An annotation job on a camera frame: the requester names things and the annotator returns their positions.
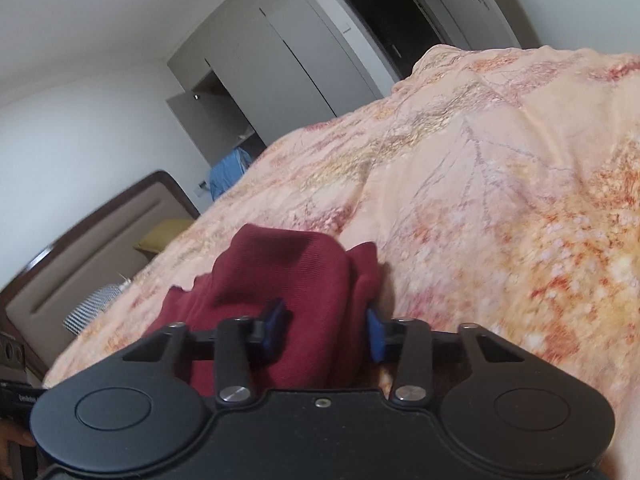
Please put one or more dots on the grey bedside object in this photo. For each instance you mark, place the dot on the grey bedside object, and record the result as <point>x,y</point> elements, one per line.
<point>11,352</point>

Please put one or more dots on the dark red knit shirt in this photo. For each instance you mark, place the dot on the dark red knit shirt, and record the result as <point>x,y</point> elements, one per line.
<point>300,280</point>

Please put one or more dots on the houndstooth checked pillow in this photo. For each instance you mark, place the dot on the houndstooth checked pillow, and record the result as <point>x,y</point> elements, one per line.
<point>92,307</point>

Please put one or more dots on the floral peach blanket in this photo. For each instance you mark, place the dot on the floral peach blanket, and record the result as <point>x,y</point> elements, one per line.
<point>475,185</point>

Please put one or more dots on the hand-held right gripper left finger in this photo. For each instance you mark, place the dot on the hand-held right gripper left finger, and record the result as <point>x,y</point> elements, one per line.
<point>272,332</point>

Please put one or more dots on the white wall socket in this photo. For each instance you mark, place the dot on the white wall socket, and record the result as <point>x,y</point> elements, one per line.
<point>201,186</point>

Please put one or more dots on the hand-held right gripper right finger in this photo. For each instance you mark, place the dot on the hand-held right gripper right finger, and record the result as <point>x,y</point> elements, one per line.
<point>376,341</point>

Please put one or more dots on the beige padded bed headboard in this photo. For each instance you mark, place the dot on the beige padded bed headboard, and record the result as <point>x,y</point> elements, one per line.
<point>90,255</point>

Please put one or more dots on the person's left hand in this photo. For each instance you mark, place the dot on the person's left hand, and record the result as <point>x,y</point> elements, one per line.
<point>15,434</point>

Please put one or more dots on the white room door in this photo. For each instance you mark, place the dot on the white room door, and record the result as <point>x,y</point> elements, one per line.
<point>492,10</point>

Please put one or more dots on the white folded cloth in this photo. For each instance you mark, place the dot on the white folded cloth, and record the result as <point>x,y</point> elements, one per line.
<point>245,135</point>

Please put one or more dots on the blue garment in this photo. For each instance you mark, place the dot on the blue garment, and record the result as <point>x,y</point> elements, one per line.
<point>229,175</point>

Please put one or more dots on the grey wardrobe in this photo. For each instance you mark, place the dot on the grey wardrobe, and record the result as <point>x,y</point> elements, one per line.
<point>295,45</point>

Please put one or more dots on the mustard yellow pillow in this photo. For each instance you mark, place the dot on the mustard yellow pillow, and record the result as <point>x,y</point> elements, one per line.
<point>167,235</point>

